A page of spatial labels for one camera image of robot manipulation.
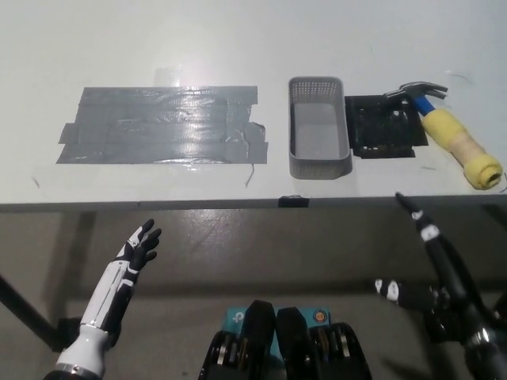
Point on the grey perforated plastic basket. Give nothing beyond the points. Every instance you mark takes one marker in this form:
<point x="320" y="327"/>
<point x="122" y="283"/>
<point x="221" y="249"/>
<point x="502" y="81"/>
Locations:
<point x="317" y="130"/>

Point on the black tape patch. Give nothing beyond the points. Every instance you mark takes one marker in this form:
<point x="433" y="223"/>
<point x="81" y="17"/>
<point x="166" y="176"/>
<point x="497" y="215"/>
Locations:
<point x="376" y="130"/>

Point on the white and black right hand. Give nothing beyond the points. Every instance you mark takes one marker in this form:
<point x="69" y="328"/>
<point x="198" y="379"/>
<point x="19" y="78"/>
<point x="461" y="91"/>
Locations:
<point x="455" y="273"/>

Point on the white and black left hand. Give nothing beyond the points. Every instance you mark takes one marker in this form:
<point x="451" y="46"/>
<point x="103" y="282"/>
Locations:
<point x="113" y="293"/>

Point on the black robot torso blocks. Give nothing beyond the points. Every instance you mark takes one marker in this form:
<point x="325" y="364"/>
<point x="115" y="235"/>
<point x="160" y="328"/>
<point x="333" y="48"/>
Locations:
<point x="259" y="340"/>

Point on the black diagonal table leg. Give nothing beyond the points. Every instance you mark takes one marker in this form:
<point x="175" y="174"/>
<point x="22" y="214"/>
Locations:
<point x="27" y="312"/>

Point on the grey duct tape patch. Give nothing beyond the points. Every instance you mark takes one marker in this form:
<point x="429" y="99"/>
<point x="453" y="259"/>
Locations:
<point x="158" y="124"/>

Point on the blue hammer with yellow wrap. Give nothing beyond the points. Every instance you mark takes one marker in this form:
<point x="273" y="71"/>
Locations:
<point x="451" y="134"/>

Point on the teal router box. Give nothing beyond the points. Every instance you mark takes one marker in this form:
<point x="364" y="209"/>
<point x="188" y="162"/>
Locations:
<point x="235" y="316"/>

